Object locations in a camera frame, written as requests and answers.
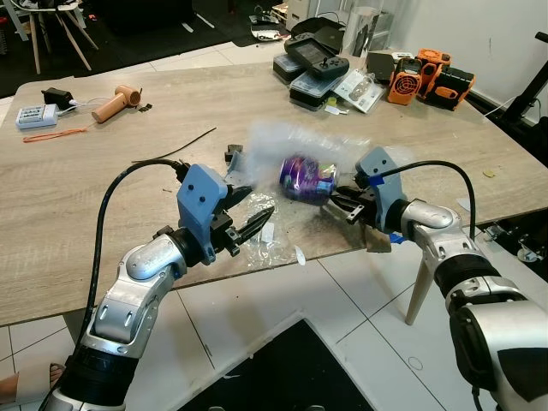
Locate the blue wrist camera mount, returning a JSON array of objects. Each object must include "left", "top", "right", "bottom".
[
  {"left": 354, "top": 146, "right": 414, "bottom": 234},
  {"left": 176, "top": 162, "right": 231, "bottom": 265}
]

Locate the printed clear packet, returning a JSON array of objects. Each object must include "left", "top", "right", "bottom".
[{"left": 331, "top": 68, "right": 387, "bottom": 114}]

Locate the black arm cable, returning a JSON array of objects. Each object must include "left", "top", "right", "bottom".
[
  {"left": 84, "top": 158, "right": 191, "bottom": 352},
  {"left": 375, "top": 160, "right": 477, "bottom": 242}
]

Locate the crumpled clear plastic bag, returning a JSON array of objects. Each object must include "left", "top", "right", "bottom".
[{"left": 229, "top": 190, "right": 307, "bottom": 271}]

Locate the small black clip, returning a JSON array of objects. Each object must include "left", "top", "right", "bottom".
[{"left": 223, "top": 146, "right": 250, "bottom": 176}]

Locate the white blue power device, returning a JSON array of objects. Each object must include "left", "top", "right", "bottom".
[{"left": 15, "top": 104, "right": 60, "bottom": 130}]

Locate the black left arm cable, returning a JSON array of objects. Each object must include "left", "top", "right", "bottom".
[{"left": 84, "top": 158, "right": 191, "bottom": 352}]

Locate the person's foot in sandal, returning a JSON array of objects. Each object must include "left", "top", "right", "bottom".
[{"left": 0, "top": 363, "right": 66, "bottom": 405}]

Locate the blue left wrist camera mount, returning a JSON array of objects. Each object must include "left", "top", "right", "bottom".
[{"left": 176, "top": 162, "right": 231, "bottom": 265}]

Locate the clear plastic wrap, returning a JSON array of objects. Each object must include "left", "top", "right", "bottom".
[{"left": 231, "top": 119, "right": 378, "bottom": 202}]

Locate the large grey organiser box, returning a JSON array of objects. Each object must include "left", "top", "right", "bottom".
[{"left": 289, "top": 72, "right": 345, "bottom": 109}]

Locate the wooden chair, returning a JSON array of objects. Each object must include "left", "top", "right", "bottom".
[{"left": 12, "top": 0, "right": 100, "bottom": 74}]

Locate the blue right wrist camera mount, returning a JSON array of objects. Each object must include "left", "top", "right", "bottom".
[{"left": 354, "top": 146, "right": 414, "bottom": 234}]

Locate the orange strap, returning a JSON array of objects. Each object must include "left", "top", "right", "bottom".
[{"left": 22, "top": 126, "right": 90, "bottom": 144}]

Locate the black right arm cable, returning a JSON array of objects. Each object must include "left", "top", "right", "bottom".
[{"left": 375, "top": 160, "right": 477, "bottom": 242}]

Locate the black power adapter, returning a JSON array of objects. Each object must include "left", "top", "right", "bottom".
[{"left": 40, "top": 86, "right": 74, "bottom": 109}]

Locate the orange black fan tool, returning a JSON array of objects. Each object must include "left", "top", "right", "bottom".
[{"left": 386, "top": 66, "right": 440, "bottom": 106}]

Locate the pale table leg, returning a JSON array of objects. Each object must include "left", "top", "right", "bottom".
[{"left": 403, "top": 252, "right": 437, "bottom": 327}]

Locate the black patterned rug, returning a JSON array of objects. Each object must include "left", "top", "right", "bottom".
[{"left": 474, "top": 208, "right": 548, "bottom": 285}]

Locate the crushed purple drink can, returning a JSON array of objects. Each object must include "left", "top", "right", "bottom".
[{"left": 277, "top": 152, "right": 340, "bottom": 207}]

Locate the black stand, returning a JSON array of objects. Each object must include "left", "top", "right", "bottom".
[{"left": 512, "top": 32, "right": 548, "bottom": 165}]

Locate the small dark organiser box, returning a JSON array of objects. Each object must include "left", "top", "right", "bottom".
[{"left": 273, "top": 55, "right": 298, "bottom": 83}]

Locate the clear tall container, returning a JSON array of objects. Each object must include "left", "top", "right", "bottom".
[{"left": 346, "top": 6, "right": 387, "bottom": 57}]

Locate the white floor gadget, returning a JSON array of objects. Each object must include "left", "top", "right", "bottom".
[{"left": 247, "top": 3, "right": 293, "bottom": 45}]

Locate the thin white cable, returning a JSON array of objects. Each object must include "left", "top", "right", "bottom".
[{"left": 68, "top": 93, "right": 109, "bottom": 111}]

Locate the black handheld controller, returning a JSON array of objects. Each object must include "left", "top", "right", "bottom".
[{"left": 283, "top": 32, "right": 351, "bottom": 80}]

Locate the white shelf unit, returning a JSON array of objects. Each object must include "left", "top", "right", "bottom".
[{"left": 376, "top": 0, "right": 413, "bottom": 45}]

